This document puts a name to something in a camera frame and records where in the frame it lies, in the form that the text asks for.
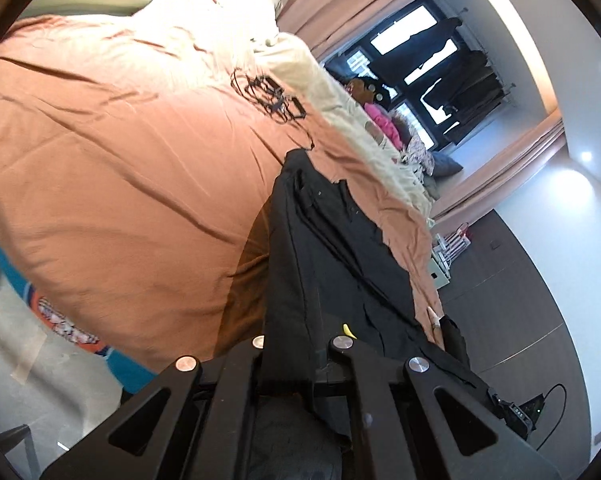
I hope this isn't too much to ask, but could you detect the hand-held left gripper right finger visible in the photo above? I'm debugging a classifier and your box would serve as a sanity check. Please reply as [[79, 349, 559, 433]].
[[325, 335, 564, 480]]

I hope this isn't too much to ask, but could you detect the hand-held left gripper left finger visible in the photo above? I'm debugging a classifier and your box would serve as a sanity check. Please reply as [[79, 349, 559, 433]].
[[39, 334, 267, 480]]

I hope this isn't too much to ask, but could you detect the black jacket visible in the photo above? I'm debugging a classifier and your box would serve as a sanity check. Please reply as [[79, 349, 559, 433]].
[[253, 149, 504, 480]]

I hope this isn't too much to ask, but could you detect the row of dark hanging clothes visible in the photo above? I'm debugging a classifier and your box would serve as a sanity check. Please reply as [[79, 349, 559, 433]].
[[421, 50, 512, 147]]

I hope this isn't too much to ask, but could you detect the striped gift bag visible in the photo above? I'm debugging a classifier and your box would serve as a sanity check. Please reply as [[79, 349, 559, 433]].
[[443, 222, 472, 262]]

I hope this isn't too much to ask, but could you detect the floral cloth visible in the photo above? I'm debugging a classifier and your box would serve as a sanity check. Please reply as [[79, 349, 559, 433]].
[[398, 112, 437, 177]]

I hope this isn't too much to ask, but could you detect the orange duvet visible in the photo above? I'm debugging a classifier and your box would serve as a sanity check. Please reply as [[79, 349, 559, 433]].
[[0, 0, 449, 376]]

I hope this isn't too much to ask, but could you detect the pink curtain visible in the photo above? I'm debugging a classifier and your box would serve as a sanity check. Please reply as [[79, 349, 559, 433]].
[[428, 115, 569, 222], [275, 0, 481, 61]]

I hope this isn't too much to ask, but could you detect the pink cloth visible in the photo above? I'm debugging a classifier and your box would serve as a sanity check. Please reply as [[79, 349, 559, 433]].
[[363, 102, 407, 152]]

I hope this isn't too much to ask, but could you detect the beige blanket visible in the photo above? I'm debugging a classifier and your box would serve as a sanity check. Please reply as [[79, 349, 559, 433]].
[[253, 32, 436, 221]]

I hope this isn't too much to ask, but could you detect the black plush toy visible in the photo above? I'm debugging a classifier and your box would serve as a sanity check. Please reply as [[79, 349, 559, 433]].
[[343, 75, 394, 107]]

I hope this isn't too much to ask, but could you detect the black hanging coat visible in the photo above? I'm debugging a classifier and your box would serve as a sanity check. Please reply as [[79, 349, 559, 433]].
[[411, 16, 465, 69]]

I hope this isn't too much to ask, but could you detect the black framed window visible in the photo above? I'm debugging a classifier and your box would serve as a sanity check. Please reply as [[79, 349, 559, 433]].
[[325, 2, 512, 152]]

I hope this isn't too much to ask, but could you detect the black frame device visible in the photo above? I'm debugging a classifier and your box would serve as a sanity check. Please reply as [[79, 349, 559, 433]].
[[248, 75, 307, 122]]

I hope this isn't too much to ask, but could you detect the black cable bundle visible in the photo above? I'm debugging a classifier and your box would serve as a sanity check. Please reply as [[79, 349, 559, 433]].
[[230, 67, 317, 152]]

